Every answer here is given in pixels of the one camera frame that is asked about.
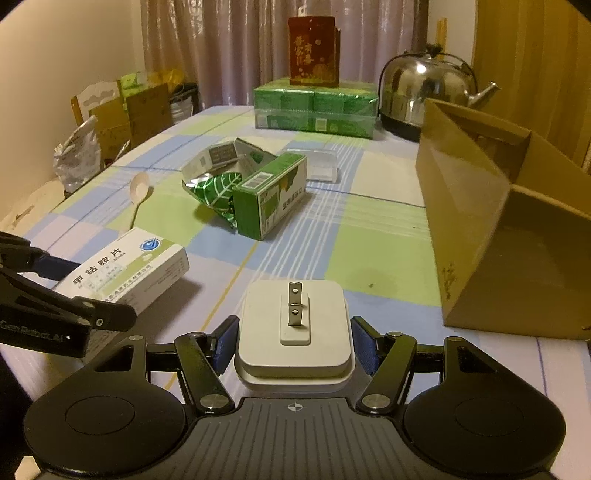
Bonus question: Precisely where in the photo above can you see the low brown cardboard box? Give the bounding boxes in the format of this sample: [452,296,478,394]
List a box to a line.
[88,103,134,160]

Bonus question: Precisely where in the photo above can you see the green packs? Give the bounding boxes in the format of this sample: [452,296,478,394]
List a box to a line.
[119,71,158,100]

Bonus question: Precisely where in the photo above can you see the small white green carton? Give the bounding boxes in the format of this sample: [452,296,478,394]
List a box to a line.
[181,137,278,186]

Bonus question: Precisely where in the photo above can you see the dark plastic bag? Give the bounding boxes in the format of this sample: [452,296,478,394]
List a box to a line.
[168,82,201,126]

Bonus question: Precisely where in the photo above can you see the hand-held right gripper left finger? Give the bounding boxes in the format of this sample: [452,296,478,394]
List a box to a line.
[85,316,240,415]

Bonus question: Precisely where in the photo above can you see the green white carton box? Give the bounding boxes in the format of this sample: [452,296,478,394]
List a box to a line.
[232,153,308,241]

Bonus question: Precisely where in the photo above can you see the clear plastic tray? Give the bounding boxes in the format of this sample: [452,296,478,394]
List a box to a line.
[281,148,341,184]

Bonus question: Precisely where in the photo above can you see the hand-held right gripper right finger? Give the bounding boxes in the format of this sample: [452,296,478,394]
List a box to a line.
[349,316,506,415]

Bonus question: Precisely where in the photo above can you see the green tissue multipack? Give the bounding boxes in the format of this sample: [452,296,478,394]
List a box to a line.
[252,78,380,138]

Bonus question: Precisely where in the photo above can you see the yellow plastic bag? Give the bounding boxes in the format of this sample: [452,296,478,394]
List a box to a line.
[148,68,186,94]

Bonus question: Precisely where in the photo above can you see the white blue medicine box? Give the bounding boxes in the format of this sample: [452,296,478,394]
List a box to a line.
[52,227,190,359]

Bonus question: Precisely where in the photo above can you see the red gold patterned box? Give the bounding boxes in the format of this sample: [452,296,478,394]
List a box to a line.
[287,15,342,88]

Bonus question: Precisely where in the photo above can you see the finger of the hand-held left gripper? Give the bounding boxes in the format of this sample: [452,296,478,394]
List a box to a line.
[0,231,82,281]
[0,268,138,333]

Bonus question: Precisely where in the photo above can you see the tall brown cardboard box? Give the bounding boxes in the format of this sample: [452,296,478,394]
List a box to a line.
[124,83,174,149]

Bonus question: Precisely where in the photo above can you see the checked tablecloth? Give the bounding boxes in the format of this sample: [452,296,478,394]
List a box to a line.
[0,104,591,416]

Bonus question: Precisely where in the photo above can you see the green silver foil bag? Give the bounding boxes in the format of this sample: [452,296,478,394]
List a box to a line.
[182,168,245,232]

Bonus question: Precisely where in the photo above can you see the silver crinkled plastic bag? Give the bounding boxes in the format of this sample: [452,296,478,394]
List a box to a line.
[52,115,105,194]

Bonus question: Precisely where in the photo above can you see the white chair back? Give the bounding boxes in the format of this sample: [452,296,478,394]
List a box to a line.
[69,80,123,126]

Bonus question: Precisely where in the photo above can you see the wooden door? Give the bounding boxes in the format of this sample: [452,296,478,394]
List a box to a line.
[471,0,591,177]

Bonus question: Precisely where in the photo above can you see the stainless steel kettle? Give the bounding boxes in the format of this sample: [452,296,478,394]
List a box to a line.
[378,42,503,142]

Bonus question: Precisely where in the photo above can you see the pink curtain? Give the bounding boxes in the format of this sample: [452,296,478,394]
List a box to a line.
[139,0,433,112]

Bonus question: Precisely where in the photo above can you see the white plastic spoon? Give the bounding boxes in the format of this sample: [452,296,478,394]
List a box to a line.
[123,172,154,237]

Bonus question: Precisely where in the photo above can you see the white power adapter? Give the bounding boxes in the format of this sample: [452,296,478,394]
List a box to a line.
[234,279,356,394]

